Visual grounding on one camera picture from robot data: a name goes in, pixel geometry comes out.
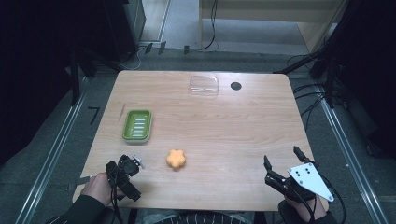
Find black hanging cable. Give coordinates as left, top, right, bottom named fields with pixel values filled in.
left=182, top=0, right=219, bottom=56

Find clear plastic container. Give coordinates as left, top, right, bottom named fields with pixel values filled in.
left=189, top=75, right=220, bottom=97

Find black metal stand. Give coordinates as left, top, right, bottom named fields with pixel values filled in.
left=68, top=46, right=98, bottom=106

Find dark cabinet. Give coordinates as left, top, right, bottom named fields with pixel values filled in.
left=102, top=0, right=148, bottom=63

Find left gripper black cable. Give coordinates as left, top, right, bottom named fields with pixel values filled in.
left=110, top=161, right=123, bottom=224

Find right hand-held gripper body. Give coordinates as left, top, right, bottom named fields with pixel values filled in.
left=263, top=162, right=336, bottom=203

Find person's right hand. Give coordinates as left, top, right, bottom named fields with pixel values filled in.
left=285, top=195, right=328, bottom=222

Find green soap dish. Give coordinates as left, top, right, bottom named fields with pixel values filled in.
left=121, top=109, right=153, bottom=146

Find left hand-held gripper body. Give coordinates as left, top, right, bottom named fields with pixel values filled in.
left=106, top=154, right=143, bottom=202

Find black floor cables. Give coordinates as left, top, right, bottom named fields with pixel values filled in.
left=286, top=54, right=331, bottom=132

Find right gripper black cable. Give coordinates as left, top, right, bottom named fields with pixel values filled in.
left=317, top=169, right=347, bottom=224

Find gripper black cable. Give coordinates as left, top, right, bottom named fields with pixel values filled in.
left=110, top=161, right=123, bottom=224
left=317, top=169, right=347, bottom=224

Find black tripod stand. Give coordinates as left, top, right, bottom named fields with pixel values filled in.
left=273, top=31, right=339, bottom=108

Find orange flower-shaped soap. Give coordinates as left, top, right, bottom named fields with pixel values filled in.
left=165, top=148, right=187, bottom=171

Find person's left hand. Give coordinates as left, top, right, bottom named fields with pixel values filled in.
left=79, top=172, right=126, bottom=207

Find aluminium floor rail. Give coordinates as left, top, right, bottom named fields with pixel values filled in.
left=14, top=76, right=90, bottom=224
left=314, top=83, right=390, bottom=224

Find white floor cable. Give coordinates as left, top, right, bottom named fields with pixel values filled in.
left=120, top=46, right=149, bottom=71

